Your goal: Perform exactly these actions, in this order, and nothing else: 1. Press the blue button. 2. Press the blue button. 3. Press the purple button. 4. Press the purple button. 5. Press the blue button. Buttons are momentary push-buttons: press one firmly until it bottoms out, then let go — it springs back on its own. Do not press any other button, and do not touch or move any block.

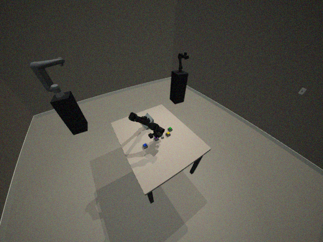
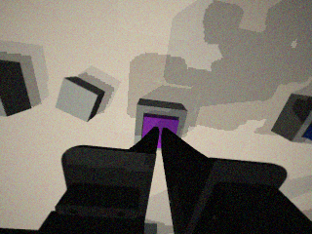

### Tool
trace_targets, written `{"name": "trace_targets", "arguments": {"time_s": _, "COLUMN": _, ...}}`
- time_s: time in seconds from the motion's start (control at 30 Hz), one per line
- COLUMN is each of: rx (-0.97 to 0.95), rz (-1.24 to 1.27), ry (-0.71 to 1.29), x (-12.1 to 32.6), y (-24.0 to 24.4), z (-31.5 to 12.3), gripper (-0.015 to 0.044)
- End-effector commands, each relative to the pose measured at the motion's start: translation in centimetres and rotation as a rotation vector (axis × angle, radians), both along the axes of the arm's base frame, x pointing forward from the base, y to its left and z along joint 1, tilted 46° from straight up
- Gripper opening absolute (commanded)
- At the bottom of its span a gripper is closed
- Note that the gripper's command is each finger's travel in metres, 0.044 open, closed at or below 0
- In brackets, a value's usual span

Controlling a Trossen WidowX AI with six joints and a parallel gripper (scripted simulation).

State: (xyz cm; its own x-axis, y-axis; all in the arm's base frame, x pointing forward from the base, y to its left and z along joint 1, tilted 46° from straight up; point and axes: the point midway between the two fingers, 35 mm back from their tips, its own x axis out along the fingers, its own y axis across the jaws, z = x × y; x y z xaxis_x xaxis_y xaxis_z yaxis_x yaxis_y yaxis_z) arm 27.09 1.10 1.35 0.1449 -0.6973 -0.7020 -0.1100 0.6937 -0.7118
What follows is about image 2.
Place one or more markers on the blue button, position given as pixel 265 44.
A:
pixel 295 121

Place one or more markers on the purple button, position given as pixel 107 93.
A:
pixel 162 114

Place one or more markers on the yellow button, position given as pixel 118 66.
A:
pixel 13 94

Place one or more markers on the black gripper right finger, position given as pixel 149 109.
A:
pixel 191 177

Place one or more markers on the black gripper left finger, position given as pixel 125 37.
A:
pixel 133 167

